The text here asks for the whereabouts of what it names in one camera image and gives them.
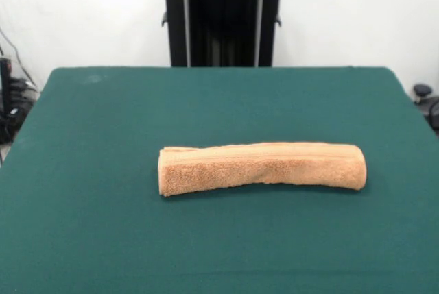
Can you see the orange terry towel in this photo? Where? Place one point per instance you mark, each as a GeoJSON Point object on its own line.
{"type": "Point", "coordinates": [260, 170]}

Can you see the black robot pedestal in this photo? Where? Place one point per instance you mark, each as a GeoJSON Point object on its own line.
{"type": "Point", "coordinates": [223, 33]}

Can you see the black equipment stack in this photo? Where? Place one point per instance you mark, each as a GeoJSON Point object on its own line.
{"type": "Point", "coordinates": [8, 109]}

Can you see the dark green table cloth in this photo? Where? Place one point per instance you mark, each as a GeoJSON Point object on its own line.
{"type": "Point", "coordinates": [103, 211]}

